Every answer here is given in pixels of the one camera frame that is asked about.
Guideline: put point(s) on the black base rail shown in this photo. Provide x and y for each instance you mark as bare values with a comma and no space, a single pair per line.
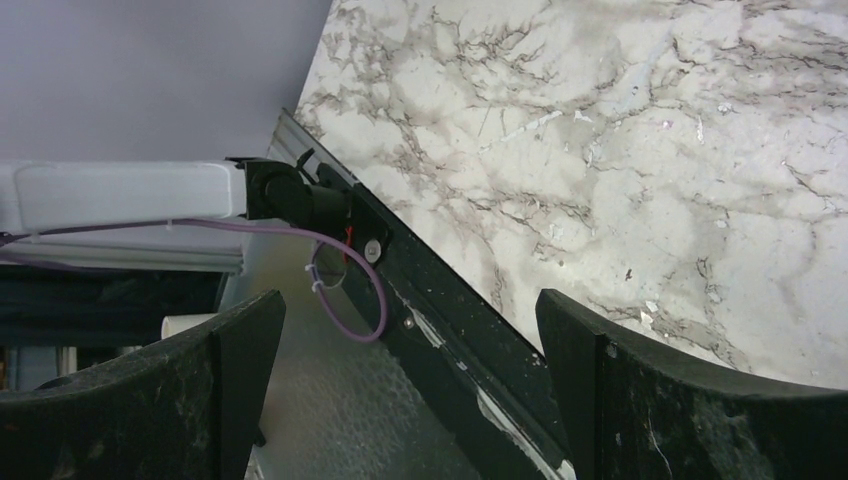
487,385

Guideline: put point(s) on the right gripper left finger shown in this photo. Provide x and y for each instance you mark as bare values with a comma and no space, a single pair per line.
185,407

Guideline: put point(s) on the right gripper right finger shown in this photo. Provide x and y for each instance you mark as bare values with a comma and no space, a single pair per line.
635,408

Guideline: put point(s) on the aluminium frame rail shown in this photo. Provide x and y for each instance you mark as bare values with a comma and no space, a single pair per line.
212,245

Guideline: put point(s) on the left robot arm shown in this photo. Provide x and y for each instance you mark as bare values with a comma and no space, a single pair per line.
39,196

